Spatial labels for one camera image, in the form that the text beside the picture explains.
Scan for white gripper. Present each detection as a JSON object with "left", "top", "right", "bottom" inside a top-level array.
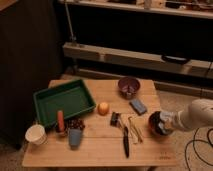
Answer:
[{"left": 160, "top": 111, "right": 181, "bottom": 131}]

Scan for light blue towel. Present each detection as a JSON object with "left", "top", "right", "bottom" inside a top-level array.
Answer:
[{"left": 158, "top": 121, "right": 171, "bottom": 135}]

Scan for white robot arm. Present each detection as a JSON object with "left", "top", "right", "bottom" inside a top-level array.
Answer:
[{"left": 158, "top": 99, "right": 213, "bottom": 132}]

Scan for red bowl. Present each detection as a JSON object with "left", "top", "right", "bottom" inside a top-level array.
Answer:
[{"left": 148, "top": 111, "right": 168, "bottom": 136}]

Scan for purple bowl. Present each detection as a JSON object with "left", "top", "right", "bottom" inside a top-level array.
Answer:
[{"left": 118, "top": 77, "right": 140, "bottom": 99}]

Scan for dark patterned small bowl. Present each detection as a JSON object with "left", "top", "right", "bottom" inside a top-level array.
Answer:
[{"left": 55, "top": 118, "right": 85, "bottom": 136}]

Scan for metal tongs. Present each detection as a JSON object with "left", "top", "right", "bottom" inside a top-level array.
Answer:
[{"left": 128, "top": 117, "right": 143, "bottom": 144}]

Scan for blue sponge block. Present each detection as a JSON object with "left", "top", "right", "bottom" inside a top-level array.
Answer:
[{"left": 130, "top": 99, "right": 147, "bottom": 115}]

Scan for wooden table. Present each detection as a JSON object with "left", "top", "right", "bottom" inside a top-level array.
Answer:
[{"left": 22, "top": 79, "right": 176, "bottom": 167}]

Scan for small dark binder clip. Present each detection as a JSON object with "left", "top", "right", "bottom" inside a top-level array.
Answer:
[{"left": 110, "top": 112, "right": 120, "bottom": 127}]

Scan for grey metal shelf beam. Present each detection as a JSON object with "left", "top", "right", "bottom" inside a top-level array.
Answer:
[{"left": 63, "top": 42, "right": 213, "bottom": 79}]

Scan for yellow orange fruit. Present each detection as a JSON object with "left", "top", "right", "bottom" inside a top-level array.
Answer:
[{"left": 98, "top": 102, "right": 109, "bottom": 116}]

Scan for blue plastic cup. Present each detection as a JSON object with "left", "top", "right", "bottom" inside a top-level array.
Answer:
[{"left": 68, "top": 129, "right": 82, "bottom": 147}]

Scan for green plastic tray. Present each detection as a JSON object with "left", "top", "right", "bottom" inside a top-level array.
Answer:
[{"left": 34, "top": 79, "right": 96, "bottom": 128}]

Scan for orange carrot toy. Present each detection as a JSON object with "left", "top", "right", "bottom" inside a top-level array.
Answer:
[{"left": 57, "top": 110, "right": 65, "bottom": 132}]

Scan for metal pole stand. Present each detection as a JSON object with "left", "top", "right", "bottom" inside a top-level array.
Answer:
[{"left": 64, "top": 0, "right": 76, "bottom": 44}]

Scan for white paper cup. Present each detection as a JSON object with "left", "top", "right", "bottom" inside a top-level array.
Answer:
[{"left": 25, "top": 124, "right": 47, "bottom": 145}]

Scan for black floor cable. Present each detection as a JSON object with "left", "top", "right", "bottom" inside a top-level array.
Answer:
[{"left": 184, "top": 126, "right": 213, "bottom": 171}]

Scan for black handle on shelf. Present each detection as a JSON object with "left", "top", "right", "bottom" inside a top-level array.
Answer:
[{"left": 161, "top": 55, "right": 190, "bottom": 65}]

